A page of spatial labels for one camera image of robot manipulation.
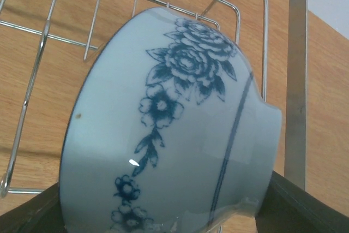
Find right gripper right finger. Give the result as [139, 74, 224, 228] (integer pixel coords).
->
[255, 171, 348, 233]

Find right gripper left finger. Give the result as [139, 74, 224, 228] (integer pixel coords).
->
[1, 183, 65, 232]

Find wire dish rack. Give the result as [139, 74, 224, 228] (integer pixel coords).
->
[0, 0, 309, 233]

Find blue floral white bowl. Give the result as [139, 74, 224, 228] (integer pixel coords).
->
[59, 7, 283, 233]

